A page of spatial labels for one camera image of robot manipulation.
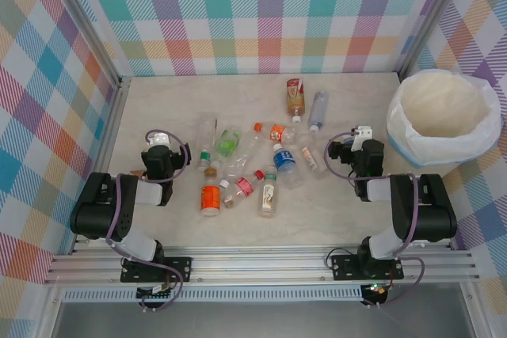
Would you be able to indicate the lime green label bottle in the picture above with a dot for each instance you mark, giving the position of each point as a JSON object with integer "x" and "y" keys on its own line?
{"x": 226, "y": 144}

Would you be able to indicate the red cap red label bottle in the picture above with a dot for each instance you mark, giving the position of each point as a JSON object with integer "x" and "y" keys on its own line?
{"x": 242, "y": 187}

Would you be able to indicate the tea bottle red gold label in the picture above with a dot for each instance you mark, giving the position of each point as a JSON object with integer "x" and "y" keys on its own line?
{"x": 296, "y": 96}

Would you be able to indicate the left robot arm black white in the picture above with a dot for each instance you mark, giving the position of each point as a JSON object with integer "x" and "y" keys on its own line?
{"x": 99, "y": 211}

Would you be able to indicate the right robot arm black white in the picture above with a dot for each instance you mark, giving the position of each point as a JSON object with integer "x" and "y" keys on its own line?
{"x": 428, "y": 211}

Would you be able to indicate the bin with white bag liner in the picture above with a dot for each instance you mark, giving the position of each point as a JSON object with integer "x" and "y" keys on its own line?
{"x": 443, "y": 116}

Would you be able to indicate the clear bottle green neck label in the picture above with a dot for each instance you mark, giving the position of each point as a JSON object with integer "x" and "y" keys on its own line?
{"x": 208, "y": 132}

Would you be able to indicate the small labelled bottle white cap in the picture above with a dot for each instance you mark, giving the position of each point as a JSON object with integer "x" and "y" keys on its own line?
{"x": 313, "y": 162}

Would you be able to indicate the orange label bottle brown cap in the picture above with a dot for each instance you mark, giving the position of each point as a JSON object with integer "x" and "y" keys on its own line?
{"x": 210, "y": 197}

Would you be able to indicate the clear bluish bottle white cap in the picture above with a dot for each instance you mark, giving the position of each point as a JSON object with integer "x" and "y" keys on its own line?
{"x": 319, "y": 110}

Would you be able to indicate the crushed clear plastic bottle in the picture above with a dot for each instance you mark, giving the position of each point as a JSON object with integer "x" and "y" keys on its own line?
{"x": 245, "y": 152}

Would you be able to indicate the blue label water bottle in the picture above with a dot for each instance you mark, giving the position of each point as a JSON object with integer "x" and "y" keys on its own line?
{"x": 284, "y": 160}

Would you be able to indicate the white label bottle green neck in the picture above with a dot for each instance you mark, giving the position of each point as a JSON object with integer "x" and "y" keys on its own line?
{"x": 268, "y": 195}

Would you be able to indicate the small circuit board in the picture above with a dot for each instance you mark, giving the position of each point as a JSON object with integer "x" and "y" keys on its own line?
{"x": 158, "y": 293}
{"x": 376, "y": 290}

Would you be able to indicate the grey metal sheet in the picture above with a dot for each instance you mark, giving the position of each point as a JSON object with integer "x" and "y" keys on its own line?
{"x": 257, "y": 320}

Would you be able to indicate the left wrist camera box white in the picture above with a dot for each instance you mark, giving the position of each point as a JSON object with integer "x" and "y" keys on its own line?
{"x": 160, "y": 138}

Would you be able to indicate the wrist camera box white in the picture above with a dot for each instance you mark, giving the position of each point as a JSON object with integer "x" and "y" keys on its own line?
{"x": 160, "y": 138}
{"x": 363, "y": 134}

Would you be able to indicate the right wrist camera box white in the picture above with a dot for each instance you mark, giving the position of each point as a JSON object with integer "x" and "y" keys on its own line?
{"x": 363, "y": 134}

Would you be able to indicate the aluminium side rail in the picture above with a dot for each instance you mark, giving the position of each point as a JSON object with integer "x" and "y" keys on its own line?
{"x": 113, "y": 124}

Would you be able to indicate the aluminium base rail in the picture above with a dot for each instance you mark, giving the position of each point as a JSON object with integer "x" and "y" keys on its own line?
{"x": 257, "y": 264}

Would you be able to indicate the aluminium frame post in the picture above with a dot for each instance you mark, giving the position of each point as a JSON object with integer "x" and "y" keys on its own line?
{"x": 431, "y": 17}
{"x": 88, "y": 17}

